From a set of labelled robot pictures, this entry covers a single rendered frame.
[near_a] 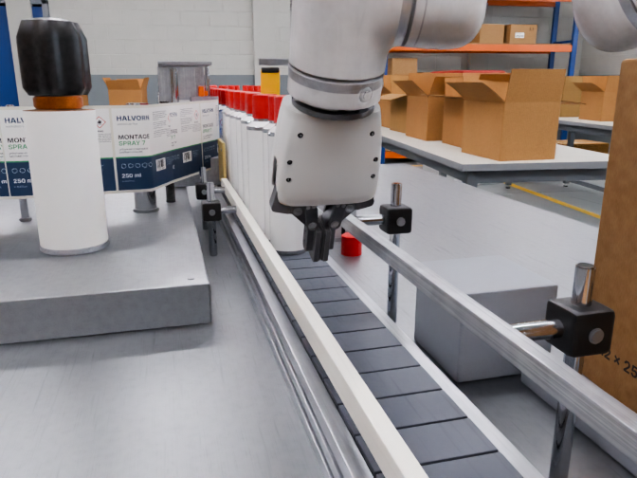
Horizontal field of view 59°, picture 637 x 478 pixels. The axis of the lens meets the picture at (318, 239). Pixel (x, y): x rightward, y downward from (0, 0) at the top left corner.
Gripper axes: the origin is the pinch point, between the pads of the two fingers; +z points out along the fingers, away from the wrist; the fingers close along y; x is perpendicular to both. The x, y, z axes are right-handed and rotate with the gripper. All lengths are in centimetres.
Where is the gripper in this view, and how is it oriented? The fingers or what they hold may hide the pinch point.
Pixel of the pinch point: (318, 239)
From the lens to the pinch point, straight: 60.0
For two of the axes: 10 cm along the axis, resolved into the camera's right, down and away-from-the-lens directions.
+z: -0.9, 8.2, 5.7
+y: -9.7, 0.7, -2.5
